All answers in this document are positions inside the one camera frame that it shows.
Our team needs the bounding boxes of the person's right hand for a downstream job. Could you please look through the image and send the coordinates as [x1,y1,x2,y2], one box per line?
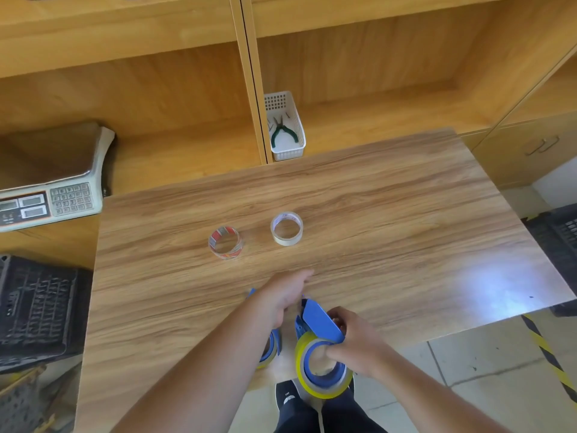
[325,307,394,382]

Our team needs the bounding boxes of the black trousers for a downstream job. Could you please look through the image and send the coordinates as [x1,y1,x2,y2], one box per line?
[276,388,389,433]

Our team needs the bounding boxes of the blue tape dispenser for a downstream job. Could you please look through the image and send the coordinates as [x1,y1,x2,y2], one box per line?
[295,298,347,347]
[246,288,283,370]

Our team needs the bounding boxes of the wooden shelf unit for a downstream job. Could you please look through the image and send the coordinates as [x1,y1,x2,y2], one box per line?
[0,0,577,271]

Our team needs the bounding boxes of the person's left hand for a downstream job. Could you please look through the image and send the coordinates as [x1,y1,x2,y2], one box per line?
[249,269,315,331]

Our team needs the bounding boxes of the green handled pliers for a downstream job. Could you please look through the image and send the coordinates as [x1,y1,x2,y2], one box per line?
[270,113,298,148]

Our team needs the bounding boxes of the person's left forearm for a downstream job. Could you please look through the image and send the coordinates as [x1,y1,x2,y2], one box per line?
[110,302,276,433]

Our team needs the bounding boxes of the black plastic crate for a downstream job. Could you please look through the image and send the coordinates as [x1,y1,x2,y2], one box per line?
[522,204,577,317]
[0,254,94,373]

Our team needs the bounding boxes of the grey weighing scale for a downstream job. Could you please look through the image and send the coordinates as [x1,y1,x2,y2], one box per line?
[0,121,116,233]

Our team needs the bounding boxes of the yellow black floor tape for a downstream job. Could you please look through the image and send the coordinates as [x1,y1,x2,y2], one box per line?
[521,311,577,403]

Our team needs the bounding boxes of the person's right forearm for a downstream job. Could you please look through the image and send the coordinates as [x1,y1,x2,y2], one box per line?
[371,352,512,433]

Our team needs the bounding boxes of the white tape roll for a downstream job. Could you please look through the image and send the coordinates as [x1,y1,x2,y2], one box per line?
[270,212,304,247]

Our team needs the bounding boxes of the metal cabinet handle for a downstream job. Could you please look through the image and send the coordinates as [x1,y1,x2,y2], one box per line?
[525,137,560,156]

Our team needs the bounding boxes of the wooden cabinet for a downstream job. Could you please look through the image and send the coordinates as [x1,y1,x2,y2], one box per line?
[459,49,577,191]

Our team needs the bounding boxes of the clear tape roll striped core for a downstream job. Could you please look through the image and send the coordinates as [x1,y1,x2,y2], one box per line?
[208,226,243,260]

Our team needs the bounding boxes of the white plastic basket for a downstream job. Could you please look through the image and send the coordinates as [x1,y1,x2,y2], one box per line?
[264,91,307,162]

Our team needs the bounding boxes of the black shoe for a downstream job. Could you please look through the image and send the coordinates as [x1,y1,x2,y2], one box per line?
[275,379,312,415]

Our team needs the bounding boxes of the yellow tape roll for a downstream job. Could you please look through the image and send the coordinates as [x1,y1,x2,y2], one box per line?
[295,331,354,401]

